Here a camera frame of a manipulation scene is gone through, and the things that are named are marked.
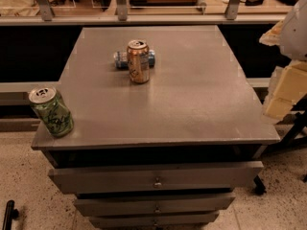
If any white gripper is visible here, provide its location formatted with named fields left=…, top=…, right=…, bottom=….
left=259, top=0, right=307, bottom=120

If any orange soda can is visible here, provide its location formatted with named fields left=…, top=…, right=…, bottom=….
left=127, top=39, right=150, bottom=84

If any blue can lying down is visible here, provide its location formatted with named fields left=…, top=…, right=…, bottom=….
left=113, top=50, right=155, bottom=70

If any green soda can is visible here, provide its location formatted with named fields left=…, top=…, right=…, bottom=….
left=29, top=87, right=74, bottom=137

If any black stand leg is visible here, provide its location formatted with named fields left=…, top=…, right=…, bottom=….
left=265, top=111, right=307, bottom=153

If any black cabinet caster wheel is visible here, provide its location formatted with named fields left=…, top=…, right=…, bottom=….
left=253, top=176, right=266, bottom=195

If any grey drawer cabinet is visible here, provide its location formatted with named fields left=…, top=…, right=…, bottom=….
left=31, top=25, right=282, bottom=230

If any middle grey drawer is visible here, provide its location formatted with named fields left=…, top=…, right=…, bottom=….
left=74, top=193, right=235, bottom=217

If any grey drawer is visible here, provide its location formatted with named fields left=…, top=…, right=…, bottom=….
left=89, top=211, right=220, bottom=229
left=74, top=193, right=235, bottom=217
left=49, top=161, right=263, bottom=194

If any bottom grey drawer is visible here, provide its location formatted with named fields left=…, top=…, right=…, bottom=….
left=89, top=211, right=220, bottom=229

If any grey metal railing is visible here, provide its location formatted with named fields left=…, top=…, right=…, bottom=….
left=0, top=0, right=290, bottom=26

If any top grey drawer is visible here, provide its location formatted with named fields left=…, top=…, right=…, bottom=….
left=49, top=161, right=263, bottom=194

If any black handle on floor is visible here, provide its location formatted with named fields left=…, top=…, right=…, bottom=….
left=2, top=200, right=19, bottom=230

